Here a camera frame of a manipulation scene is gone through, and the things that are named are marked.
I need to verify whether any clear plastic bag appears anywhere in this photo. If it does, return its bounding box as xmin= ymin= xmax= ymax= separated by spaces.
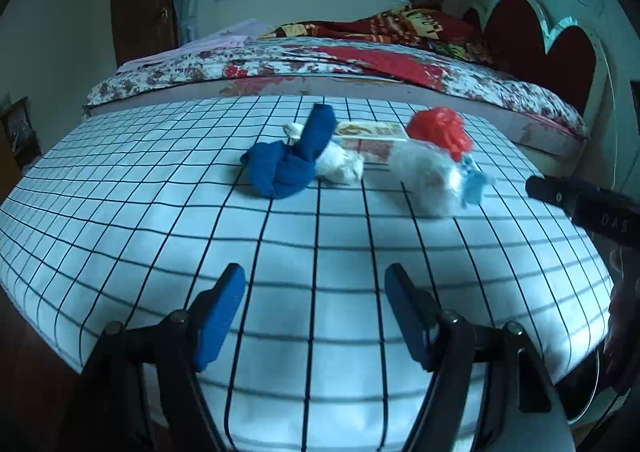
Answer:
xmin=387 ymin=140 xmax=463 ymax=218

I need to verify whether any light blue wrapper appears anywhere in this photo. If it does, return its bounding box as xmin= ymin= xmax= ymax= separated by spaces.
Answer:
xmin=458 ymin=154 xmax=495 ymax=208

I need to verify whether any dark blue knotted cloth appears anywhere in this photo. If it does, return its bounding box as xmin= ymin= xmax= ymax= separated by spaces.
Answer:
xmin=241 ymin=104 xmax=337 ymax=199

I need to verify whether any white tissue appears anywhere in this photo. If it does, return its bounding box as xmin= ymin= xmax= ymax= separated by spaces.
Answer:
xmin=283 ymin=123 xmax=364 ymax=185

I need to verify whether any printed snack package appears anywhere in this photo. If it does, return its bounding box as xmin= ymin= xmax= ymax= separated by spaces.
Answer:
xmin=332 ymin=120 xmax=409 ymax=164

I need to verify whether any red plastic bag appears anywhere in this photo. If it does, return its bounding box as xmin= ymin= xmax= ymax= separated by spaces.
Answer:
xmin=406 ymin=107 xmax=473 ymax=163

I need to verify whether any person's right hand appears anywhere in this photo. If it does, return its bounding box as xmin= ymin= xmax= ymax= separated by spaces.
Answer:
xmin=604 ymin=247 xmax=639 ymax=370

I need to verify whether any white grid-pattern tablecloth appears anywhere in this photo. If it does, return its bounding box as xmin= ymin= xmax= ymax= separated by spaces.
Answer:
xmin=1 ymin=96 xmax=612 ymax=451

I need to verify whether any red white heart headboard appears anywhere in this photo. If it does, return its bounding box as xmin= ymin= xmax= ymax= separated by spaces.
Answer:
xmin=462 ymin=0 xmax=611 ymax=130

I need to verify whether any bed with floral sheet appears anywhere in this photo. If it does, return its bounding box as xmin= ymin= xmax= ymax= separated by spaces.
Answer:
xmin=86 ymin=38 xmax=590 ymax=159

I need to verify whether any red patterned blanket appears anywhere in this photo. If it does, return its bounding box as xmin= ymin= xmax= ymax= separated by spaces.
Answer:
xmin=260 ymin=4 xmax=494 ymax=66

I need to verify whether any framed picture on floor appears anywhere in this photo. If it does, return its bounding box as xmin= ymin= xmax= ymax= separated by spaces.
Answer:
xmin=1 ymin=96 xmax=42 ymax=175

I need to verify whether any pink folded cloth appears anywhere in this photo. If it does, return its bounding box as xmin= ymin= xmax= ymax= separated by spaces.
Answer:
xmin=117 ymin=18 xmax=274 ymax=72

